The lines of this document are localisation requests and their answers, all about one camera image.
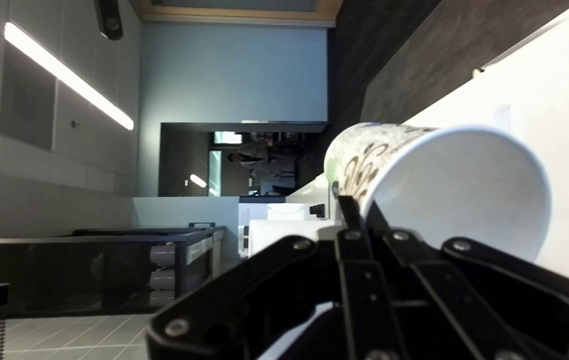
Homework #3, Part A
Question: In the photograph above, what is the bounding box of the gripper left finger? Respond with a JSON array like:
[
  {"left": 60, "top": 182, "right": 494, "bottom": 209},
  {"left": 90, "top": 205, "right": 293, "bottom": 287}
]
[{"left": 145, "top": 195, "right": 409, "bottom": 360}]

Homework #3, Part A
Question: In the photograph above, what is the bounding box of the black ceiling-mounted device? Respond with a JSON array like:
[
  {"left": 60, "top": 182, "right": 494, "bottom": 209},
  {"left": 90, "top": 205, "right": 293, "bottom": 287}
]
[{"left": 94, "top": 0, "right": 125, "bottom": 41}]

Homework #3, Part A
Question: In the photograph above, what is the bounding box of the white cabinet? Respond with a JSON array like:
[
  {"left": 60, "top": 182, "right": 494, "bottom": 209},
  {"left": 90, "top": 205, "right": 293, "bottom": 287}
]
[{"left": 237, "top": 172, "right": 338, "bottom": 259}]

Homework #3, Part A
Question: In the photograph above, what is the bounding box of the long ceiling light strip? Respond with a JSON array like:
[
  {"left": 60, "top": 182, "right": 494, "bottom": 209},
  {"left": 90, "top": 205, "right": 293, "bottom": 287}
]
[{"left": 3, "top": 21, "right": 135, "bottom": 131}]

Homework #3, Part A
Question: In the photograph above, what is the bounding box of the black shelf cabinet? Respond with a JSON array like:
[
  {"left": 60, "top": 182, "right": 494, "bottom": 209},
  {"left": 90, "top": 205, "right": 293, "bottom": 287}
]
[{"left": 0, "top": 223, "right": 227, "bottom": 317}]

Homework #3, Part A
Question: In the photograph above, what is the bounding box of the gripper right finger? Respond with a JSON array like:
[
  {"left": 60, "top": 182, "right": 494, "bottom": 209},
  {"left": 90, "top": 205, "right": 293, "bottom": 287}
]
[{"left": 363, "top": 200, "right": 569, "bottom": 360}]

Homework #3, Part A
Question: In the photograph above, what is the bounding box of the person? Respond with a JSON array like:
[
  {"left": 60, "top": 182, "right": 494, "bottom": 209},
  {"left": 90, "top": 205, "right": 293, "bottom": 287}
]
[{"left": 227, "top": 141, "right": 271, "bottom": 169}]

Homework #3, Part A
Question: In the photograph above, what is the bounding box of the printed white paper cup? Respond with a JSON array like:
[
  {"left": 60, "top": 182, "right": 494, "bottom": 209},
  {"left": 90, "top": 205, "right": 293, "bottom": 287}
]
[{"left": 323, "top": 122, "right": 553, "bottom": 264}]

